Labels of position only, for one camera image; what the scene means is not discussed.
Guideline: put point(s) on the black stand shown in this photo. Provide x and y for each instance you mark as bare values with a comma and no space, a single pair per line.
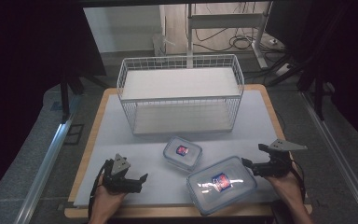
318,96
64,96

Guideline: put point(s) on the white power strip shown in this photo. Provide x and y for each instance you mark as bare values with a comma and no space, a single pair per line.
282,69

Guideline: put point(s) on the aluminium rail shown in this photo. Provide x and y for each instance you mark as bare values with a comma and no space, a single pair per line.
338,149
45,168

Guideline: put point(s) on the large clear food container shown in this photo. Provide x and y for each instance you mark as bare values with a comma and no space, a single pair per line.
221,184

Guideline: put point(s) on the person's right hand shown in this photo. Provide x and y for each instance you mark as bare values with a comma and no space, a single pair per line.
287,189

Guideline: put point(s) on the white metal stand frame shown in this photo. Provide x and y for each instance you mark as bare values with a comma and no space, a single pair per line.
223,21

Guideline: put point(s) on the person's left hand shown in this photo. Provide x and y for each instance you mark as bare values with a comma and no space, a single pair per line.
107,203

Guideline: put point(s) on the wooden table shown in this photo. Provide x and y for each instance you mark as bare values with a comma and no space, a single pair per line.
88,146

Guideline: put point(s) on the grey table mat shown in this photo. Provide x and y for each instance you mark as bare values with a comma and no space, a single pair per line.
155,168

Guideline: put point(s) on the black square floor frame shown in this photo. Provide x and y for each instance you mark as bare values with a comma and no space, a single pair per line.
74,134

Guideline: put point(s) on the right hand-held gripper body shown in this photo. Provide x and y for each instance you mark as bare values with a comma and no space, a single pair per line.
276,166

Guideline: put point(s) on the clear plastic holder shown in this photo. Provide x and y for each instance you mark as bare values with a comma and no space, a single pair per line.
159,45

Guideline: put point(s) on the small clear food container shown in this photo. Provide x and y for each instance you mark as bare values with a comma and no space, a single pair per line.
182,153

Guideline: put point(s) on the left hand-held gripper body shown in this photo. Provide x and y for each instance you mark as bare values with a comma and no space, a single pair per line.
119,182

